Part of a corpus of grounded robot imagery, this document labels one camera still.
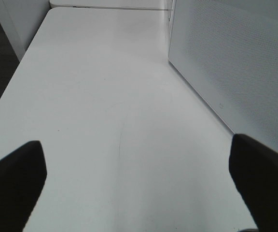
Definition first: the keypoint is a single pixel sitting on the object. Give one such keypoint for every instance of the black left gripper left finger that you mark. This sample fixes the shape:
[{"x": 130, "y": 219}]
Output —
[{"x": 22, "y": 177}]

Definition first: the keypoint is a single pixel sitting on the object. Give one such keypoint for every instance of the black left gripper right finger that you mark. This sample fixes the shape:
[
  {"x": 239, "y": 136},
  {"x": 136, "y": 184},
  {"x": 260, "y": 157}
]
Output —
[{"x": 254, "y": 170}]

